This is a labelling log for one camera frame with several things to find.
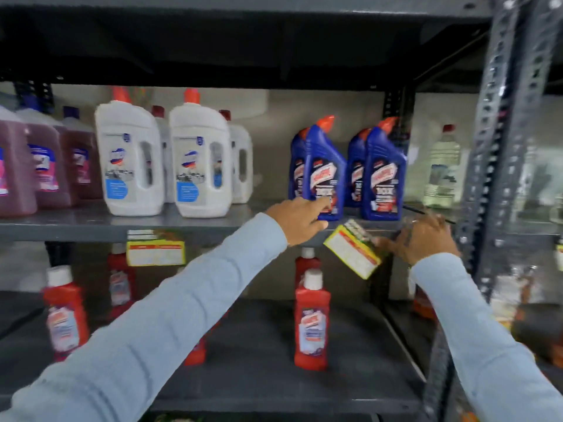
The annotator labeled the person's right hand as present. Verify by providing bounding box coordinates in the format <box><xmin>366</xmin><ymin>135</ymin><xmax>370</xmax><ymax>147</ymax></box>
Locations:
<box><xmin>374</xmin><ymin>213</ymin><xmax>462</xmax><ymax>267</ymax></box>

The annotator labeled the person's left hand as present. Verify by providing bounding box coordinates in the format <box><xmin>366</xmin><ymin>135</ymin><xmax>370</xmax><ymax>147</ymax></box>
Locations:
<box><xmin>264</xmin><ymin>196</ymin><xmax>331</xmax><ymax>248</ymax></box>

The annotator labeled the yellow shelf price tag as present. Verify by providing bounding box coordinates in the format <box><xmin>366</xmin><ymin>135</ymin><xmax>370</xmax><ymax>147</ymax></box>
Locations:
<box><xmin>126</xmin><ymin>229</ymin><xmax>186</xmax><ymax>268</ymax></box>
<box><xmin>323</xmin><ymin>218</ymin><xmax>383</xmax><ymax>281</ymax></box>

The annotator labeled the person's right forearm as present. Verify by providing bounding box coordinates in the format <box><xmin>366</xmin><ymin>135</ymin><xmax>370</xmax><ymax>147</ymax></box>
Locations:
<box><xmin>408</xmin><ymin>252</ymin><xmax>563</xmax><ymax>422</ymax></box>

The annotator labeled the person's left forearm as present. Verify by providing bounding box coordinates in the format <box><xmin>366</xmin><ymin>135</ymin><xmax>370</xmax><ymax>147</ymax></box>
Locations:
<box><xmin>0</xmin><ymin>212</ymin><xmax>289</xmax><ymax>422</ymax></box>

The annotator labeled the red bottle white cap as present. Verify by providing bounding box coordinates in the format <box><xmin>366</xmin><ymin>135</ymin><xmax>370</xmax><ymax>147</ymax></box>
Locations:
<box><xmin>293</xmin><ymin>268</ymin><xmax>332</xmax><ymax>371</ymax></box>
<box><xmin>42</xmin><ymin>265</ymin><xmax>90</xmax><ymax>363</ymax></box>
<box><xmin>294</xmin><ymin>247</ymin><xmax>322</xmax><ymax>287</ymax></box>
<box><xmin>182</xmin><ymin>336</ymin><xmax>208</xmax><ymax>367</ymax></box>
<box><xmin>107</xmin><ymin>243</ymin><xmax>137</xmax><ymax>321</ymax></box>
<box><xmin>413</xmin><ymin>283</ymin><xmax>437</xmax><ymax>321</ymax></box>

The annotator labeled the blue angled-neck cleaner bottle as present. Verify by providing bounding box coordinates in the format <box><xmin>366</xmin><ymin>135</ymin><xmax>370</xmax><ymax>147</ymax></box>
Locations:
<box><xmin>361</xmin><ymin>117</ymin><xmax>408</xmax><ymax>221</ymax></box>
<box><xmin>345</xmin><ymin>127</ymin><xmax>371</xmax><ymax>209</ymax></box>
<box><xmin>303</xmin><ymin>115</ymin><xmax>347</xmax><ymax>222</ymax></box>
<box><xmin>288</xmin><ymin>126</ymin><xmax>311</xmax><ymax>201</ymax></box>

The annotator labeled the clear bottle red cap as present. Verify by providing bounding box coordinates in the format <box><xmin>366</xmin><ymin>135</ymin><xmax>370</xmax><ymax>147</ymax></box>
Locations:
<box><xmin>423</xmin><ymin>124</ymin><xmax>462</xmax><ymax>210</ymax></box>

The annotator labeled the white jug red cap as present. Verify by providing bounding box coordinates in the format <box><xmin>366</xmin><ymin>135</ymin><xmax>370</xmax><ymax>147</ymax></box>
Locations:
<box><xmin>151</xmin><ymin>105</ymin><xmax>175</xmax><ymax>203</ymax></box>
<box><xmin>219</xmin><ymin>110</ymin><xmax>254</xmax><ymax>205</ymax></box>

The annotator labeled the white jug orange cap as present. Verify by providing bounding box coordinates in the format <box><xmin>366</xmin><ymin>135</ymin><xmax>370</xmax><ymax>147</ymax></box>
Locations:
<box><xmin>94</xmin><ymin>86</ymin><xmax>166</xmax><ymax>217</ymax></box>
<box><xmin>169</xmin><ymin>88</ymin><xmax>233</xmax><ymax>219</ymax></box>

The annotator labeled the perforated grey metal upright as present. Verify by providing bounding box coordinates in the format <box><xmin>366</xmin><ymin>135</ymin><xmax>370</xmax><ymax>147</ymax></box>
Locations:
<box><xmin>455</xmin><ymin>0</ymin><xmax>563</xmax><ymax>304</ymax></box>

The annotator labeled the grey metal shelving rack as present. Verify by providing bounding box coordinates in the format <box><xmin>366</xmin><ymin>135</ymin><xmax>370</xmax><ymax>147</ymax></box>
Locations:
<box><xmin>0</xmin><ymin>0</ymin><xmax>563</xmax><ymax>422</ymax></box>

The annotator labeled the purple liquid cleaner bottle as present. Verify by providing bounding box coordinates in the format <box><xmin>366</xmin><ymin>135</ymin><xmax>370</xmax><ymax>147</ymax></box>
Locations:
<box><xmin>17</xmin><ymin>107</ymin><xmax>76</xmax><ymax>210</ymax></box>
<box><xmin>62</xmin><ymin>106</ymin><xmax>103</xmax><ymax>201</ymax></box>
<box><xmin>0</xmin><ymin>105</ymin><xmax>38</xmax><ymax>218</ymax></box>

